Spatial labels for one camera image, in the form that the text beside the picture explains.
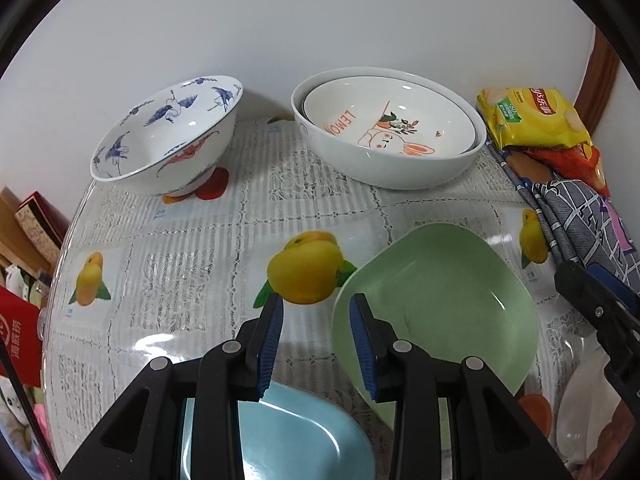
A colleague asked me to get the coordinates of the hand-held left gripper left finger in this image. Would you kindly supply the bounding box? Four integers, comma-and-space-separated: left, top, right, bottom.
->
60, 292, 286, 480

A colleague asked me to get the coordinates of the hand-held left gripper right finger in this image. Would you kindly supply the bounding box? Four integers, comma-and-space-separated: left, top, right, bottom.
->
348, 292, 573, 480

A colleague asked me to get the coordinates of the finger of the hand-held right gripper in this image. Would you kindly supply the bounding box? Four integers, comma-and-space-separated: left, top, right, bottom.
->
554, 260, 640, 401

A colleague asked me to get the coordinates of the green plate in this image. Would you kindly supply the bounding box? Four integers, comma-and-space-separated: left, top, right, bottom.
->
331, 223, 540, 431

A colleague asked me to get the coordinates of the light blue plate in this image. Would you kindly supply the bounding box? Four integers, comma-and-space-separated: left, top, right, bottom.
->
180, 380, 377, 480

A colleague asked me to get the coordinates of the grey checkered cloth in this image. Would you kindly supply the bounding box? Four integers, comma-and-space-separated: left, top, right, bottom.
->
530, 177, 640, 296

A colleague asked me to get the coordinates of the red chips bag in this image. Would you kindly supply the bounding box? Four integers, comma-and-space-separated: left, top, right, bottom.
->
502, 142, 612, 198

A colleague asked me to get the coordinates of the large white bowl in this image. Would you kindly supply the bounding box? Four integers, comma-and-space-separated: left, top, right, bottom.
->
291, 67, 487, 191

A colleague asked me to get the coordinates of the yellow chips bag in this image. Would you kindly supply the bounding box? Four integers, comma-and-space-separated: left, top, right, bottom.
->
476, 87, 593, 151

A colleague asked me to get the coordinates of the blue crane print bowl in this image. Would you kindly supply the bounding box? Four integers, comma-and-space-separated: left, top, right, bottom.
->
90, 75, 244, 197

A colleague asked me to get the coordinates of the white cartoon print bowl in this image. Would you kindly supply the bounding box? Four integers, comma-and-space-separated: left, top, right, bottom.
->
302, 76, 478, 158

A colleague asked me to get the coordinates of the patterned box with red lid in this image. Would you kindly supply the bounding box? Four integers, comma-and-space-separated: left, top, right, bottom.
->
15, 191, 71, 261

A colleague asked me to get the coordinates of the cardboard box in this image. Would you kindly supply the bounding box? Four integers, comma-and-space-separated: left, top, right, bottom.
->
0, 185, 51, 273

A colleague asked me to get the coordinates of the brown wooden door frame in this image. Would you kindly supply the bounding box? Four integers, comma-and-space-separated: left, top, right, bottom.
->
572, 25, 623, 136

